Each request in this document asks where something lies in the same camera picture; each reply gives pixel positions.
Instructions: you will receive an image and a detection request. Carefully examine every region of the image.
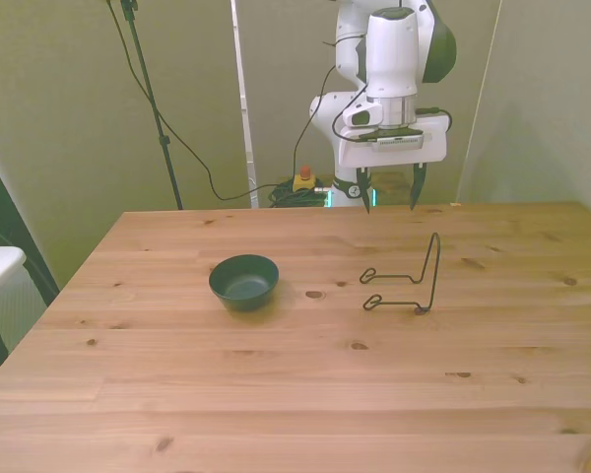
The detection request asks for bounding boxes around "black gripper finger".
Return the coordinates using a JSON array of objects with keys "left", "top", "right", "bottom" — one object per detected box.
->
[
  {"left": 357, "top": 167, "right": 372, "bottom": 215},
  {"left": 409, "top": 163, "right": 427, "bottom": 211}
]

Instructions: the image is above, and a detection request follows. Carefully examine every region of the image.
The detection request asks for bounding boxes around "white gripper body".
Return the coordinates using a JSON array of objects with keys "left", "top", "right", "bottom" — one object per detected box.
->
[{"left": 338, "top": 113, "right": 448, "bottom": 169}]

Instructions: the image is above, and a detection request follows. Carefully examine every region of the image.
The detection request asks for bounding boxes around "dark green bowl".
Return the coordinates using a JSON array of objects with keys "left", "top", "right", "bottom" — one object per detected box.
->
[{"left": 208, "top": 253, "right": 281, "bottom": 313}]

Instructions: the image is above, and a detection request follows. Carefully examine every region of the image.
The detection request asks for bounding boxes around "yellow emergency stop button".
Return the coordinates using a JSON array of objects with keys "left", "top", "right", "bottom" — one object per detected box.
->
[{"left": 292, "top": 166, "right": 322, "bottom": 194}]

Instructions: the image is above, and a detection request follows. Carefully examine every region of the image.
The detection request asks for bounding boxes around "black tripod stand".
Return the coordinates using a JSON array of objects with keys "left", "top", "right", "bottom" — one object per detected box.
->
[{"left": 120, "top": 0, "right": 185, "bottom": 211}]

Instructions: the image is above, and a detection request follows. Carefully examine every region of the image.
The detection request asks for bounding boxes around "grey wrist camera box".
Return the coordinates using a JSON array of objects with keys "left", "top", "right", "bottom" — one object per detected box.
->
[{"left": 358, "top": 126, "right": 425, "bottom": 152}]

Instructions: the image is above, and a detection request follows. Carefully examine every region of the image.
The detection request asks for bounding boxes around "black robot camera cable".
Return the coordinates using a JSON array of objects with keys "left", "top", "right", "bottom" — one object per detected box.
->
[{"left": 293, "top": 34, "right": 454, "bottom": 192}]

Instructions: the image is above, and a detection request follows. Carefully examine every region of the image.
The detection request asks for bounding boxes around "coiled black cable bundle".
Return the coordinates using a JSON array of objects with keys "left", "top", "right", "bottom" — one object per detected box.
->
[{"left": 267, "top": 181, "right": 327, "bottom": 209}]

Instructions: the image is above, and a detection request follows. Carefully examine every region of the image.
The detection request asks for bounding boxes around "black wire dish rack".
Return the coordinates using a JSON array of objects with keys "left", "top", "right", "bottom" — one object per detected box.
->
[{"left": 359, "top": 232, "right": 442, "bottom": 316}]

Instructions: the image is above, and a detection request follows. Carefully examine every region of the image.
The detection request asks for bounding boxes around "white vertical rail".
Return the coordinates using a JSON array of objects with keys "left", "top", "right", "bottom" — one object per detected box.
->
[{"left": 230, "top": 0, "right": 260, "bottom": 209}]

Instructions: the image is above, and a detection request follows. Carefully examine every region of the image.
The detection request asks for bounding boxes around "black tripod cable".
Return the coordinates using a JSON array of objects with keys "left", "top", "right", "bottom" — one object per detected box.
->
[{"left": 103, "top": 0, "right": 282, "bottom": 202}]

